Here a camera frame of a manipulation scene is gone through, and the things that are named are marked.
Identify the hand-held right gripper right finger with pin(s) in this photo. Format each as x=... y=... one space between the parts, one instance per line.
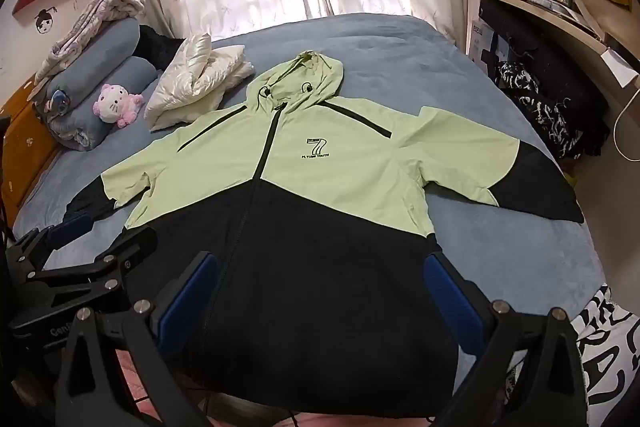
x=450 y=307

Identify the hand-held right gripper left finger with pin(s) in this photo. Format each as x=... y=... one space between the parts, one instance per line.
x=187 y=302

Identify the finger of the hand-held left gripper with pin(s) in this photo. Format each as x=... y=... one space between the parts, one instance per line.
x=70 y=225
x=127 y=257

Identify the green and black hooded jacket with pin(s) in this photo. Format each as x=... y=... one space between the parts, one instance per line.
x=320 y=167

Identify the orange wooden headboard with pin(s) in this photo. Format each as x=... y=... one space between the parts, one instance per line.
x=25 y=147

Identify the small blue plush toy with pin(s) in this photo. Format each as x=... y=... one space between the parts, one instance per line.
x=55 y=99

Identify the pink plush cat toy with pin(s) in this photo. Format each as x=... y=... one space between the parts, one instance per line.
x=112 y=104

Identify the person's black white printed clothing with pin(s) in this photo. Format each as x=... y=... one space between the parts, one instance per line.
x=610 y=347

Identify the cream puffer jacket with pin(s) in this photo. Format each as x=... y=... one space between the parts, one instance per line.
x=195 y=77

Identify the black garment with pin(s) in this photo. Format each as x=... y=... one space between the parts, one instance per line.
x=160 y=47

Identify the folded floral quilt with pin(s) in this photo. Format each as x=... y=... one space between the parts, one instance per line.
x=95 y=19

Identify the black and white patterned cloth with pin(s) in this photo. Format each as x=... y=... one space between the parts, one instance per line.
x=540 y=112

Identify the blue bed blanket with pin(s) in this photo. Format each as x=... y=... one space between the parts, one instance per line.
x=400 y=57

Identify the white printed carton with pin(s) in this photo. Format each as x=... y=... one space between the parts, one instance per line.
x=480 y=42

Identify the black bag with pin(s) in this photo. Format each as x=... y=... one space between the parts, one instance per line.
x=525 y=27

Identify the white charger block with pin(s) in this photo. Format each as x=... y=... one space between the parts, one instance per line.
x=620 y=67

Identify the cartoon face wall sticker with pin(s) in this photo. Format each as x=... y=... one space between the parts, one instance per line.
x=45 y=21

